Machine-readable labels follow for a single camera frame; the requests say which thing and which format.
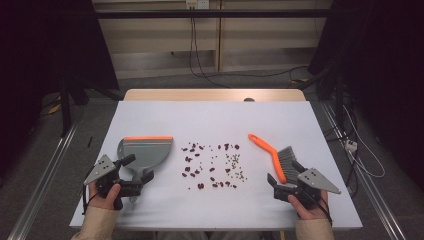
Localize aluminium floor rail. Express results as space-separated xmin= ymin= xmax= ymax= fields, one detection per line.
xmin=7 ymin=114 xmax=85 ymax=240
xmin=319 ymin=100 xmax=407 ymax=240

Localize white floor cable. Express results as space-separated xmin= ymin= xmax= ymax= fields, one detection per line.
xmin=342 ymin=105 xmax=387 ymax=179

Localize orange brush with grey bristles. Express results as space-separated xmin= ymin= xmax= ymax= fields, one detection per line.
xmin=247 ymin=133 xmax=303 ymax=185

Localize black metal stand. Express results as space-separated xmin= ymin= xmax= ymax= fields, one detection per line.
xmin=58 ymin=74 xmax=90 ymax=138

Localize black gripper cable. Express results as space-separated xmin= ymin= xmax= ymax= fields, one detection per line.
xmin=81 ymin=184 xmax=100 ymax=215
xmin=313 ymin=195 xmax=334 ymax=225

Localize black horizontal bar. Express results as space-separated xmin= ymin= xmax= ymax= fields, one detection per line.
xmin=94 ymin=8 xmax=332 ymax=20

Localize black hanging wall cable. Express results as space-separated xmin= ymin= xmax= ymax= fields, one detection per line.
xmin=188 ymin=8 xmax=231 ymax=89

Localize person's left hand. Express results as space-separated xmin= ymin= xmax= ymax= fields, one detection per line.
xmin=87 ymin=181 xmax=122 ymax=211

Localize light wooden table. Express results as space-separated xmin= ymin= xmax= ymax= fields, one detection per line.
xmin=123 ymin=88 xmax=307 ymax=103

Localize grey dustpan with orange edge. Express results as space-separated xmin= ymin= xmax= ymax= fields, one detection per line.
xmin=116 ymin=135 xmax=175 ymax=204

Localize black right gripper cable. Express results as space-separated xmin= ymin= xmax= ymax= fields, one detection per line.
xmin=313 ymin=195 xmax=334 ymax=225

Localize white wall socket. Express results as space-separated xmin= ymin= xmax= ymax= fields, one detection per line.
xmin=185 ymin=0 xmax=211 ymax=10

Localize dark curtain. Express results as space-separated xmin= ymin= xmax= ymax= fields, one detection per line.
xmin=307 ymin=0 xmax=424 ymax=184
xmin=0 ymin=0 xmax=120 ymax=183

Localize wooden wall post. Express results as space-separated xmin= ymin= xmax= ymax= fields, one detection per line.
xmin=214 ymin=0 xmax=223 ymax=73

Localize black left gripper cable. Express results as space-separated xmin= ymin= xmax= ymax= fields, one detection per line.
xmin=81 ymin=184 xmax=100 ymax=215

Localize red kidney beans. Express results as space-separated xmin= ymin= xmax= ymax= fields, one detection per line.
xmin=180 ymin=142 xmax=242 ymax=191

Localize person's right hand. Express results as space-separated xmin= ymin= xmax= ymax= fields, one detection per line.
xmin=287 ymin=189 xmax=330 ymax=221

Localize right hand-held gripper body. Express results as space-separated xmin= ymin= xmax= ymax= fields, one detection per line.
xmin=273 ymin=167 xmax=342 ymax=211

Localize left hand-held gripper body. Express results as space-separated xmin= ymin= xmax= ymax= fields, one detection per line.
xmin=83 ymin=154 xmax=142 ymax=211

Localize small green beans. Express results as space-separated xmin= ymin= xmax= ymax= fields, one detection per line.
xmin=208 ymin=151 xmax=249 ymax=184

